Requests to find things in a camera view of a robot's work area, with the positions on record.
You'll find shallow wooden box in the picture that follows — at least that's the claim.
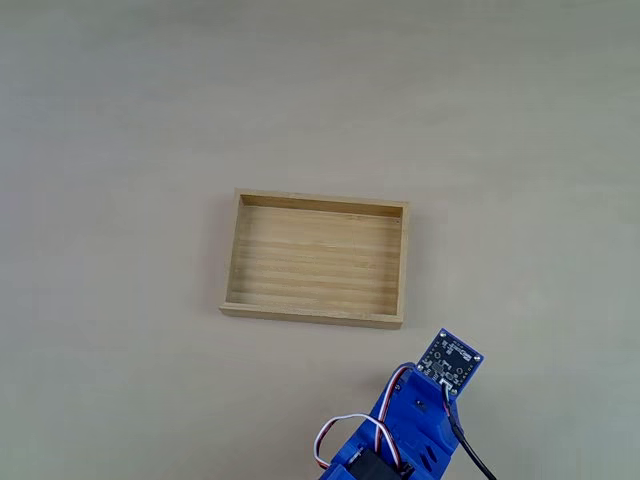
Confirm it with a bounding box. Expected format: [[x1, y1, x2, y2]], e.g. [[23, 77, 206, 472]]
[[219, 188, 412, 331]]

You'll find red white black servo wire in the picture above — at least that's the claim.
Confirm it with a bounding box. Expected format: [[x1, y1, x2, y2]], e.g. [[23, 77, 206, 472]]
[[315, 363, 419, 469]]

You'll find blue camera circuit board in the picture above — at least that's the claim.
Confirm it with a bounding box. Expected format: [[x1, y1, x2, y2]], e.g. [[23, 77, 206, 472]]
[[415, 327, 485, 401]]

